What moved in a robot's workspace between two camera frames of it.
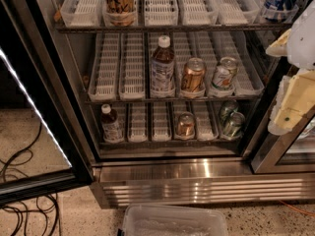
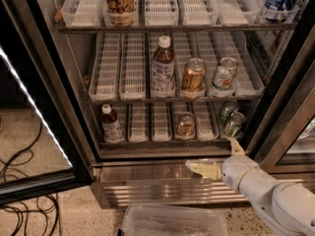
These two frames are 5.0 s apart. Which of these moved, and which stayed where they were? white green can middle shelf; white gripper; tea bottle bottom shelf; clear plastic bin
Moved: white gripper
Stayed: white green can middle shelf; tea bottle bottom shelf; clear plastic bin
